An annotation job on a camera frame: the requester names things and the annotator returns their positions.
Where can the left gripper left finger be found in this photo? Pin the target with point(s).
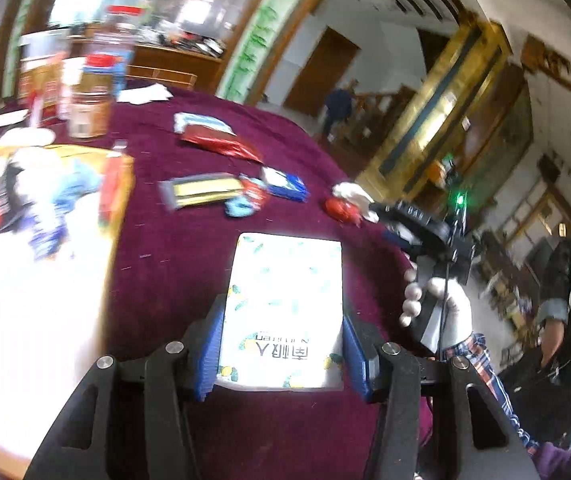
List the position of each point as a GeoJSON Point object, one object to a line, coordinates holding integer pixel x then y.
{"type": "Point", "coordinates": [128, 420]}

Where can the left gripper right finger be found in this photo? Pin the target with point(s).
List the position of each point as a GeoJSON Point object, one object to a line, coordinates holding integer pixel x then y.
{"type": "Point", "coordinates": [437, 419]}

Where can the white leaf-print tissue pack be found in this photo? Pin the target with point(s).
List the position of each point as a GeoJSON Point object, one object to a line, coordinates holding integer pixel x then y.
{"type": "Point", "coordinates": [283, 321]}

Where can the blue knitted cloth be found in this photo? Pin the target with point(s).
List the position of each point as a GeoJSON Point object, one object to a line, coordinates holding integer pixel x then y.
{"type": "Point", "coordinates": [46, 216]}

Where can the colourful cloth pack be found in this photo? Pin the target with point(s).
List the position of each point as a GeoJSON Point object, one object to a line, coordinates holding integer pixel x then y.
{"type": "Point", "coordinates": [201, 189]}

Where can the plaid sleeve forearm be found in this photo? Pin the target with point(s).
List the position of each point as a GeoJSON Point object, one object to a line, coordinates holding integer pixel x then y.
{"type": "Point", "coordinates": [474, 349]}

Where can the red plastic bag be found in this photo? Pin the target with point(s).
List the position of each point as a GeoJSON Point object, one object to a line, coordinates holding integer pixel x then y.
{"type": "Point", "coordinates": [342, 211]}

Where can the gold black pillar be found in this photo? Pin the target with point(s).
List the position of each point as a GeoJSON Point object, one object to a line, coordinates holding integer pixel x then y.
{"type": "Point", "coordinates": [462, 75]}

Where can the blue white tissue packet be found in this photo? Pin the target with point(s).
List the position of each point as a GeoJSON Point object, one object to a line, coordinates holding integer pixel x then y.
{"type": "Point", "coordinates": [283, 185]}

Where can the person in dark jacket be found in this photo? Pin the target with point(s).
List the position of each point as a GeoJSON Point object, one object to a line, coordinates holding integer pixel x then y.
{"type": "Point", "coordinates": [338, 106]}

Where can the blue cloth in red bag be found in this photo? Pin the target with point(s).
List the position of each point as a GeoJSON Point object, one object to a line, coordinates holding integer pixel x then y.
{"type": "Point", "coordinates": [253, 198]}

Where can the yellow rimmed white bin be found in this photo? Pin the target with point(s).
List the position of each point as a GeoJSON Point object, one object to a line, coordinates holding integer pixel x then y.
{"type": "Point", "coordinates": [52, 314]}

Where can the red foil pouch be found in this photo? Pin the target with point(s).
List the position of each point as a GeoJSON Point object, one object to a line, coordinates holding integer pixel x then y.
{"type": "Point", "coordinates": [220, 142]}

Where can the maroon velvet tablecloth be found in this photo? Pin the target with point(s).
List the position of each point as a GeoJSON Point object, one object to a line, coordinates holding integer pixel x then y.
{"type": "Point", "coordinates": [170, 266]}

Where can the blue white flat packet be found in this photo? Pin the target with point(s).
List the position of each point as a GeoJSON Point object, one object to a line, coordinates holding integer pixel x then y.
{"type": "Point", "coordinates": [183, 120]}

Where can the white leaflet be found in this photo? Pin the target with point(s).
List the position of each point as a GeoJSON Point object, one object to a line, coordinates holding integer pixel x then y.
{"type": "Point", "coordinates": [144, 95]}

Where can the wooden cabinet counter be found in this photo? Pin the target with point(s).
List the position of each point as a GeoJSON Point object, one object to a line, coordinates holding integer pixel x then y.
{"type": "Point", "coordinates": [170, 66]}

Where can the brown snack jar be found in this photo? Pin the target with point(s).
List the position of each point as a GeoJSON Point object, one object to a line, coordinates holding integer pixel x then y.
{"type": "Point", "coordinates": [92, 98]}

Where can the blue label clear jar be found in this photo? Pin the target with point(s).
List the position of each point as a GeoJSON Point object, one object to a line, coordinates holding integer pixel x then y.
{"type": "Point", "coordinates": [116, 36]}

